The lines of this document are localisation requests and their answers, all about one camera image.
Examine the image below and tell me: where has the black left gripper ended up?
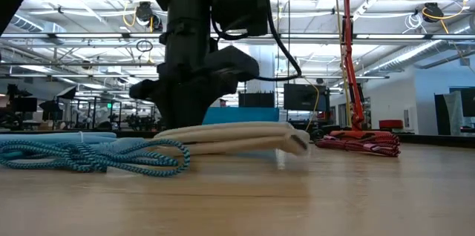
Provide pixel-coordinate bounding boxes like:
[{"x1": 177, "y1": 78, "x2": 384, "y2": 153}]
[{"x1": 128, "y1": 0, "x2": 260, "y2": 130}]

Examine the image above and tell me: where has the beige USB cable bundle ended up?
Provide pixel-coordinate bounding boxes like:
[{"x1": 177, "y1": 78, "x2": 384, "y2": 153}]
[{"x1": 152, "y1": 121, "x2": 311, "y2": 157}]

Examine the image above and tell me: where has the teal blue plastic bin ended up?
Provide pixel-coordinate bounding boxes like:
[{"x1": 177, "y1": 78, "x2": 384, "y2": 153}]
[{"x1": 202, "y1": 108, "x2": 280, "y2": 125}]

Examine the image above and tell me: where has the teal white braided cable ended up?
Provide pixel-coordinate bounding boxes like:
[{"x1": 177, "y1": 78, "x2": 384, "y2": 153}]
[{"x1": 0, "y1": 138, "x2": 191, "y2": 177}]

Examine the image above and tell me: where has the light blue cable bundle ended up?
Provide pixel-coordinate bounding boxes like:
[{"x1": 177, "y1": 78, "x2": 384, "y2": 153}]
[{"x1": 0, "y1": 131, "x2": 157, "y2": 151}]

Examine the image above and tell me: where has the red white braided cable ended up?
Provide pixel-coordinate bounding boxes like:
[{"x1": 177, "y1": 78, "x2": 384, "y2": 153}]
[{"x1": 315, "y1": 131, "x2": 402, "y2": 158}]

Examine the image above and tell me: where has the black box with antennas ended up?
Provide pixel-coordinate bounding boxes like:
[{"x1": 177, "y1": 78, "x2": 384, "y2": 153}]
[{"x1": 238, "y1": 92, "x2": 276, "y2": 109}]

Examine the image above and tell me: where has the white square pillar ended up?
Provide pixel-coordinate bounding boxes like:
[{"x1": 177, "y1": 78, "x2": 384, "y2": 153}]
[{"x1": 246, "y1": 45, "x2": 276, "y2": 94}]

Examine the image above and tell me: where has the black flat screen monitor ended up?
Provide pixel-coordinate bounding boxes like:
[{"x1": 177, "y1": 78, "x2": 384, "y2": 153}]
[{"x1": 284, "y1": 83, "x2": 330, "y2": 113}]

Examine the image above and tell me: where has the small black background monitor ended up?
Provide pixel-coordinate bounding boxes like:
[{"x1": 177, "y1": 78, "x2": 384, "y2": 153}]
[{"x1": 13, "y1": 96, "x2": 38, "y2": 114}]

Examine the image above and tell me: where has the orange articulated stand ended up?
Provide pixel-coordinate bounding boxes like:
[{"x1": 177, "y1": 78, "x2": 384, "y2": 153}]
[{"x1": 329, "y1": 0, "x2": 394, "y2": 140}]

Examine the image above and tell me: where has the red cushion seat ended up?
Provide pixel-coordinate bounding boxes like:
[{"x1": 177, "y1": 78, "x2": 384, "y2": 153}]
[{"x1": 378, "y1": 119, "x2": 404, "y2": 130}]

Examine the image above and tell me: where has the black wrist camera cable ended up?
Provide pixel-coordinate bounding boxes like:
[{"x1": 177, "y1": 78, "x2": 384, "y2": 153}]
[{"x1": 210, "y1": 0, "x2": 304, "y2": 82}]

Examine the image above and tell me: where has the black ceiling cable reel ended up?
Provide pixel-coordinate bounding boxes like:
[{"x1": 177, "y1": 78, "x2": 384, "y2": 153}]
[
  {"x1": 135, "y1": 1, "x2": 164, "y2": 33},
  {"x1": 422, "y1": 1, "x2": 445, "y2": 24}
]

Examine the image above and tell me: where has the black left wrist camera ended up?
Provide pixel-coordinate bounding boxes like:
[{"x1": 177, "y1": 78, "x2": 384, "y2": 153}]
[{"x1": 211, "y1": 0, "x2": 275, "y2": 37}]

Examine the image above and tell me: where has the silver ventilation duct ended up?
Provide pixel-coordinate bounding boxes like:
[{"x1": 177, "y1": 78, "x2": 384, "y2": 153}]
[
  {"x1": 361, "y1": 39, "x2": 445, "y2": 77},
  {"x1": 7, "y1": 7, "x2": 66, "y2": 35}
]

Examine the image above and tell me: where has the black aluminium frame rail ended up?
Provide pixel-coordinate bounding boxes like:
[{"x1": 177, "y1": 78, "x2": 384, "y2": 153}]
[{"x1": 0, "y1": 128, "x2": 475, "y2": 150}]

